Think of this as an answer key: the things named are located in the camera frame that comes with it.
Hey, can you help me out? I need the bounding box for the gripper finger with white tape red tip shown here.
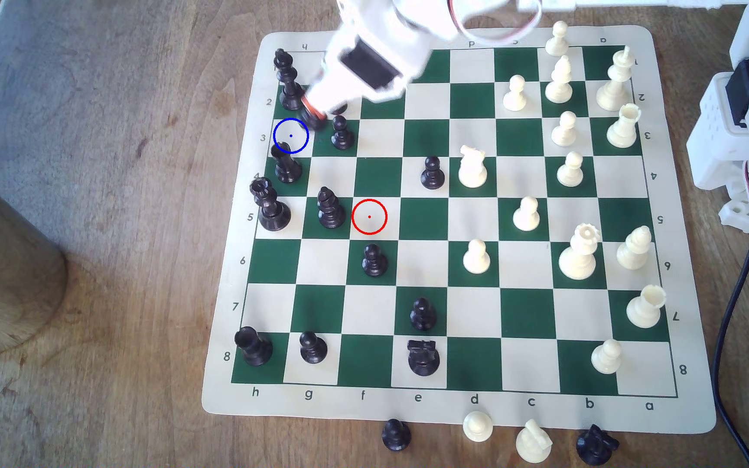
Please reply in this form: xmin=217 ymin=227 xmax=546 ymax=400
xmin=314 ymin=96 xmax=351 ymax=124
xmin=301 ymin=62 xmax=334 ymax=116

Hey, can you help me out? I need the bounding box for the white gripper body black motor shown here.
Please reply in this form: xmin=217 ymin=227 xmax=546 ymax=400
xmin=321 ymin=12 xmax=435 ymax=105

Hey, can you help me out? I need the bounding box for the black chess bishop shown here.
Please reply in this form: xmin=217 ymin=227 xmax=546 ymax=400
xmin=316 ymin=186 xmax=347 ymax=230
xmin=301 ymin=104 xmax=330 ymax=134

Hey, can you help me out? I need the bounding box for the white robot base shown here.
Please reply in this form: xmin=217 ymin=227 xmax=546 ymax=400
xmin=685 ymin=0 xmax=749 ymax=191

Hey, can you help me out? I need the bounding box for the black chess king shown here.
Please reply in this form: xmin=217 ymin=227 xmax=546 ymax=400
xmin=273 ymin=49 xmax=307 ymax=111

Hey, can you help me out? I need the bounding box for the black chess piece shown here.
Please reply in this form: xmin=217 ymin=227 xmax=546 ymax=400
xmin=272 ymin=143 xmax=304 ymax=184

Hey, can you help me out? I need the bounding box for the black chess queen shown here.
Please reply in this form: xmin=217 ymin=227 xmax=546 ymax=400
xmin=249 ymin=177 xmax=292 ymax=232

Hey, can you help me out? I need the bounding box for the white chess pawn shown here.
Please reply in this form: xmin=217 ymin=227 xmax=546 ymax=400
xmin=512 ymin=195 xmax=541 ymax=232
xmin=545 ymin=21 xmax=571 ymax=57
xmin=463 ymin=411 xmax=494 ymax=443
xmin=550 ymin=111 xmax=579 ymax=147
xmin=591 ymin=338 xmax=624 ymax=375
xmin=463 ymin=238 xmax=492 ymax=275
xmin=557 ymin=151 xmax=585 ymax=188
xmin=502 ymin=75 xmax=528 ymax=112

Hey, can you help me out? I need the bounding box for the white chess knight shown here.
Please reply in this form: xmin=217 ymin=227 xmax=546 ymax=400
xmin=515 ymin=419 xmax=554 ymax=464
xmin=458 ymin=145 xmax=488 ymax=189

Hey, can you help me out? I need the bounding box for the white chess bishop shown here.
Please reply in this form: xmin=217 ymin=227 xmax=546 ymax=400
xmin=544 ymin=55 xmax=574 ymax=105
xmin=615 ymin=225 xmax=652 ymax=271

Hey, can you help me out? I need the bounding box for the green and cream chess mat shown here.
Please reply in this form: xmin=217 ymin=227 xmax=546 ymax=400
xmin=201 ymin=25 xmax=718 ymax=435

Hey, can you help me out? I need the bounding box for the white chess king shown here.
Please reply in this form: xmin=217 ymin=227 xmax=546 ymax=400
xmin=596 ymin=45 xmax=635 ymax=111

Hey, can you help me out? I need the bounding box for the black chess rook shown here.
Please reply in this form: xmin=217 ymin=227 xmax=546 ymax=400
xmin=233 ymin=326 xmax=274 ymax=367

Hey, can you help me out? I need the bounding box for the white chess rook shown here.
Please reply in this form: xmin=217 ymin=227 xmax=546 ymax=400
xmin=606 ymin=104 xmax=642 ymax=149
xmin=626 ymin=285 xmax=667 ymax=329

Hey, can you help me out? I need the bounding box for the white chess queen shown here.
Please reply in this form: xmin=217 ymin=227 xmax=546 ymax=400
xmin=558 ymin=223 xmax=601 ymax=281

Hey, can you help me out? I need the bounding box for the wooden cylinder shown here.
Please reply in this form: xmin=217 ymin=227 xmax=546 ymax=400
xmin=0 ymin=159 xmax=68 ymax=355

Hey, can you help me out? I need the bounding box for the red and white arm wire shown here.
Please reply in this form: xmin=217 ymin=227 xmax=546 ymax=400
xmin=447 ymin=0 xmax=542 ymax=48

